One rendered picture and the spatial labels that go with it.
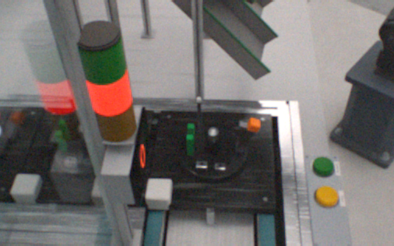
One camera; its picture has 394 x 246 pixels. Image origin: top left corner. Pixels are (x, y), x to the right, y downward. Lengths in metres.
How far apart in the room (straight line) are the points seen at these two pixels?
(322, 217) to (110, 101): 0.50
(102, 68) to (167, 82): 0.75
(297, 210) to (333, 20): 0.74
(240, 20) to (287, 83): 0.23
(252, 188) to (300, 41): 0.61
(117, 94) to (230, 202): 0.41
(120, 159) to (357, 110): 0.61
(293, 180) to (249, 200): 0.11
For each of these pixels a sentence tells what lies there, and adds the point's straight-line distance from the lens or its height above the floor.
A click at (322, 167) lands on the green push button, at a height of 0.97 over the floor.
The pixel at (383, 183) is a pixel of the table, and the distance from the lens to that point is 1.15.
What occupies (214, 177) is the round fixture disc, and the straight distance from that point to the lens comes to 0.93.
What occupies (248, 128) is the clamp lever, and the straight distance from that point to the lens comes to 0.91.
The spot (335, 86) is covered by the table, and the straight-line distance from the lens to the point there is 1.32.
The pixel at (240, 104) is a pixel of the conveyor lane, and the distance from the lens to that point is 1.10.
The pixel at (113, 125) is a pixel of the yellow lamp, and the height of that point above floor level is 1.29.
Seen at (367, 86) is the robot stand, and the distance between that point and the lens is 1.04.
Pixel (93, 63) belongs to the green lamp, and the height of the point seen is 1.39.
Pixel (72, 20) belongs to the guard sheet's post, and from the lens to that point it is 0.54.
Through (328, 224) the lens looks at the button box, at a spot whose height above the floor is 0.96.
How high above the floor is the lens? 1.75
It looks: 48 degrees down
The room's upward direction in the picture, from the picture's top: 2 degrees counter-clockwise
